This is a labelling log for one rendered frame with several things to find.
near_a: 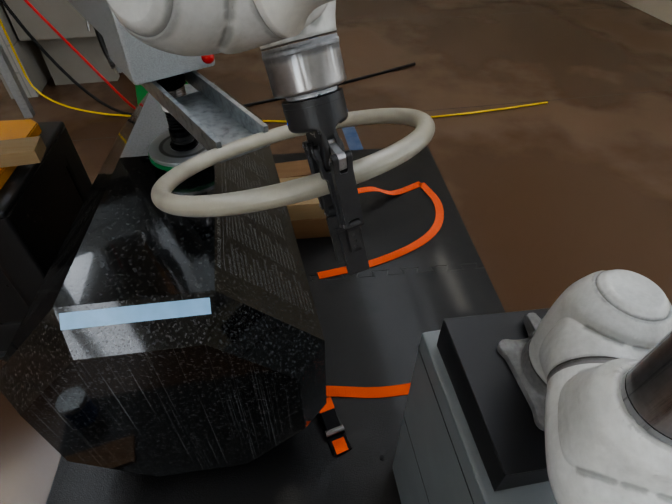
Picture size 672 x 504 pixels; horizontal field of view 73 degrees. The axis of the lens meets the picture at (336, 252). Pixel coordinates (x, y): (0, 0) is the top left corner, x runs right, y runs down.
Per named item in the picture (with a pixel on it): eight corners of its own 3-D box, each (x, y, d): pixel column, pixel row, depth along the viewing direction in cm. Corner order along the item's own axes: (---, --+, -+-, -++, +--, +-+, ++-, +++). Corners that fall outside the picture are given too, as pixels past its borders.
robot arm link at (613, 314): (613, 339, 87) (685, 263, 71) (625, 429, 75) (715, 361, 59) (527, 315, 90) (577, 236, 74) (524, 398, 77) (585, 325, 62)
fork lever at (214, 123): (109, 68, 136) (103, 51, 132) (171, 53, 144) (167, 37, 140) (204, 169, 94) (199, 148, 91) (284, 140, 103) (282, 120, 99)
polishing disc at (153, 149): (162, 129, 147) (161, 125, 147) (227, 130, 147) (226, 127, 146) (138, 166, 132) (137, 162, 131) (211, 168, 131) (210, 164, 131)
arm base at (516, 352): (563, 315, 97) (574, 299, 93) (628, 414, 83) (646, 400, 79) (485, 327, 94) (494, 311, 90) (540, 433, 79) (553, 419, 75)
